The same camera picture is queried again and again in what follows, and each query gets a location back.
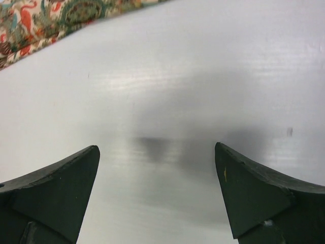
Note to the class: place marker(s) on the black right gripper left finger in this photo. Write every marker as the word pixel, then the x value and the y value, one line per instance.
pixel 49 204

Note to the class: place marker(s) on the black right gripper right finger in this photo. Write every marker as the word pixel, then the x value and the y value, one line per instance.
pixel 266 206

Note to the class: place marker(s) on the paisley flamingo patterned tie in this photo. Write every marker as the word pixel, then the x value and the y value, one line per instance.
pixel 29 26

